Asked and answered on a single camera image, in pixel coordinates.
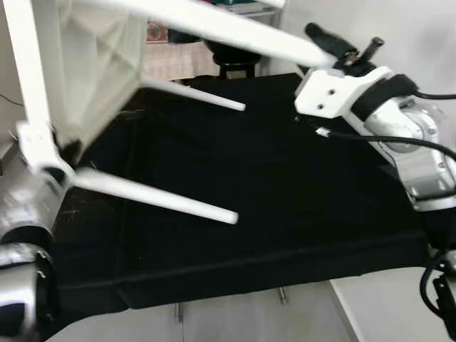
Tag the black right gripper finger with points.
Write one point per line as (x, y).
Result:
(373, 51)
(331, 44)

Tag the white plastic children table top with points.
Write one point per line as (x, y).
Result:
(92, 64)

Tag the clear plastic storage box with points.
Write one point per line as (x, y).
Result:
(256, 8)

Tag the black round stool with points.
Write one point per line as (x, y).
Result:
(239, 68)

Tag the pink checked cloth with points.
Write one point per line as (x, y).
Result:
(174, 60)

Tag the black tablecloth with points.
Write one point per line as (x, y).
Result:
(285, 199)

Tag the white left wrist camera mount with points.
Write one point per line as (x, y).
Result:
(39, 146)

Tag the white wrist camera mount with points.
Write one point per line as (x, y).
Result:
(39, 146)
(331, 92)

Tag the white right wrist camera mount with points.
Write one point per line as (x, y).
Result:
(331, 92)

